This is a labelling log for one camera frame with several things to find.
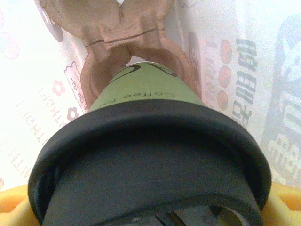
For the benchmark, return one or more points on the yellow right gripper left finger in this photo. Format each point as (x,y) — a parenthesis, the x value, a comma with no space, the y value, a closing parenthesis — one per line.
(14,207)

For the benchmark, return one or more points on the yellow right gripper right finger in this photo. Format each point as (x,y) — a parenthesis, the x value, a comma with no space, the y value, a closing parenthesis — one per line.
(287,207)

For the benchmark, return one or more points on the white cartoon print paper bag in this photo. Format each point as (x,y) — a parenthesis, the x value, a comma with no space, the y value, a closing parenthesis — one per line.
(258,70)

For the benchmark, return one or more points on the black plastic coffee lid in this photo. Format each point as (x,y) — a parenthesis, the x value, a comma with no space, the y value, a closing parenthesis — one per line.
(150,164)

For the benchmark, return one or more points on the green paper coffee cup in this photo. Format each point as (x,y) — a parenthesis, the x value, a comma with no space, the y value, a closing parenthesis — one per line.
(150,87)

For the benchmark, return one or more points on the brown pulp cup carrier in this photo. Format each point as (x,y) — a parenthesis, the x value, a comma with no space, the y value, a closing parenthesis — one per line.
(141,18)

